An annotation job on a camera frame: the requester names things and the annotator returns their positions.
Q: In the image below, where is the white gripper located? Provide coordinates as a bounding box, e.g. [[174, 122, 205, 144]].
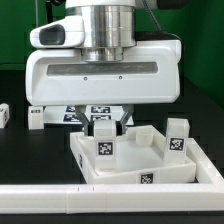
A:
[[26, 40, 182, 136]]

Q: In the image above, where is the white square tabletop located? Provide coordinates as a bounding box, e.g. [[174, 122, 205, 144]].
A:
[[70, 125, 196, 184]]

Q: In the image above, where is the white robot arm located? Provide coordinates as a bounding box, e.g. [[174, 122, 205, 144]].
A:
[[26, 0, 181, 134]]

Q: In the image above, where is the white L-shaped obstacle fence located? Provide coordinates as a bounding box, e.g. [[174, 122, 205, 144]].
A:
[[0, 139, 224, 214]]

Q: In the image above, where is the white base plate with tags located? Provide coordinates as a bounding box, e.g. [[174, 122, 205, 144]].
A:
[[44, 106, 123, 125]]

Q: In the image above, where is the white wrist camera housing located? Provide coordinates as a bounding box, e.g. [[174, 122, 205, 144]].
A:
[[30, 15, 85, 49]]

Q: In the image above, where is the black cable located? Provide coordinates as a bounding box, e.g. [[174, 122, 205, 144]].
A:
[[0, 61, 29, 68]]

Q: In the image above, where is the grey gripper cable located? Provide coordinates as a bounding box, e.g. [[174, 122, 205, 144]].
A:
[[134, 0, 184, 48]]

